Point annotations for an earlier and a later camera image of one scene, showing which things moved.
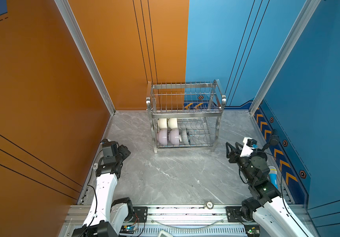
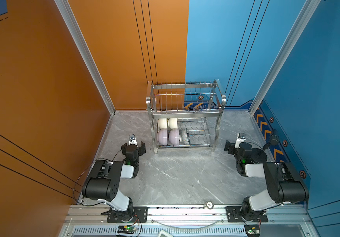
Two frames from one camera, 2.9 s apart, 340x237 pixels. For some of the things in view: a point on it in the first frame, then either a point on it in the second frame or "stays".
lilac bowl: x=174 y=136 stays
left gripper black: x=123 y=149 to x=141 y=149
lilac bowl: x=162 y=136 stays
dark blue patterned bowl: x=184 y=137 stays
